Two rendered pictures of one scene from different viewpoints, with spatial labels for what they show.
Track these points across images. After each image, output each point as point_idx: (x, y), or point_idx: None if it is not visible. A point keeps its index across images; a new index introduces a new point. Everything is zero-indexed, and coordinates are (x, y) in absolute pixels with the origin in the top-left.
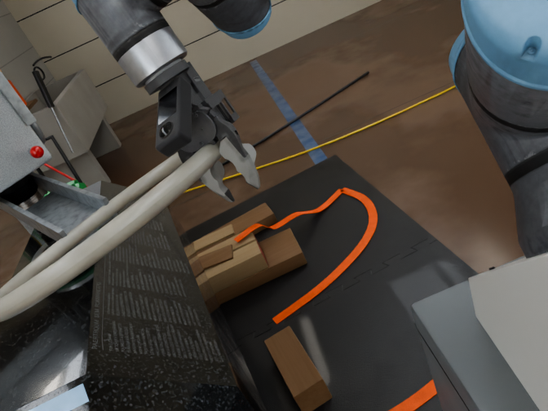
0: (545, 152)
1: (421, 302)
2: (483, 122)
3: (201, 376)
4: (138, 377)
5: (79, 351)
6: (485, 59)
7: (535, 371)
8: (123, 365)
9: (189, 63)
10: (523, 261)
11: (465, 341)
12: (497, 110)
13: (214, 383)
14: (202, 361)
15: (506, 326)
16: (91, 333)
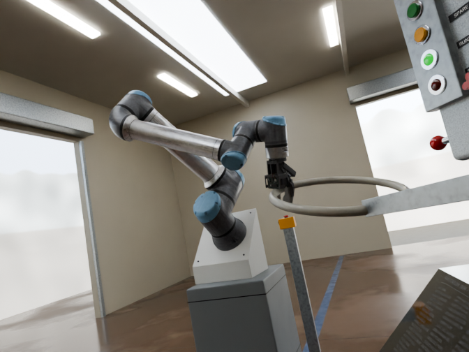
0: None
1: (259, 280)
2: (229, 210)
3: (394, 334)
4: (419, 295)
5: (455, 272)
6: (243, 184)
7: (261, 253)
8: (428, 290)
9: (266, 161)
10: (252, 222)
11: (262, 275)
12: (236, 200)
13: (388, 339)
14: (396, 343)
15: (256, 253)
16: (453, 278)
